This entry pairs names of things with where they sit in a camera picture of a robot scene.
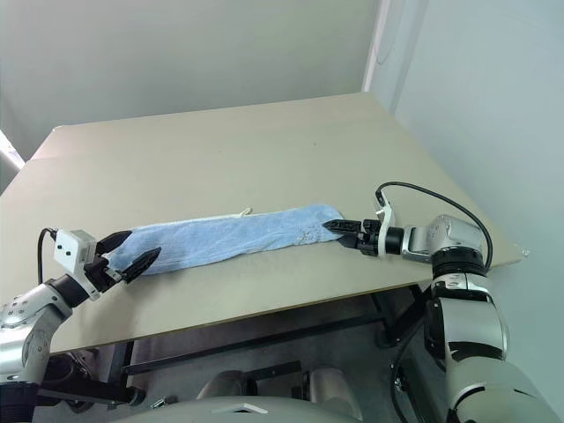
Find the grey robot torso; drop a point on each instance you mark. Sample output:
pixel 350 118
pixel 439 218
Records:
pixel 255 407

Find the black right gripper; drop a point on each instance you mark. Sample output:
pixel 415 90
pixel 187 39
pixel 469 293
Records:
pixel 369 240

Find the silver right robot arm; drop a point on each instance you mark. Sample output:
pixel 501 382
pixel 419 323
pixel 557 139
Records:
pixel 476 317

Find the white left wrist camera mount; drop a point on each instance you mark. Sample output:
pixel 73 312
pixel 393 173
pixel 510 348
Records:
pixel 70 249

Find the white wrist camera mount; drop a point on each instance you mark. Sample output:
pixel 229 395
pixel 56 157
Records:
pixel 70 249
pixel 388 217

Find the light blue towel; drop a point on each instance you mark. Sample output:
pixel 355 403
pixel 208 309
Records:
pixel 229 240

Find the grey rounded hump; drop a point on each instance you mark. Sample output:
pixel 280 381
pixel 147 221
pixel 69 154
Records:
pixel 220 383
pixel 330 381

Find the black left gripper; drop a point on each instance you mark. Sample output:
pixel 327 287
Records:
pixel 102 273

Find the black metal table frame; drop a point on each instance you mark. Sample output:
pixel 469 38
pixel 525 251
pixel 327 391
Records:
pixel 247 341

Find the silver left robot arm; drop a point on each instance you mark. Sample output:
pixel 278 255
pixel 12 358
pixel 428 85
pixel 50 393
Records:
pixel 31 308

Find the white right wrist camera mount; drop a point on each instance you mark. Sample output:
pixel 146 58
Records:
pixel 388 217

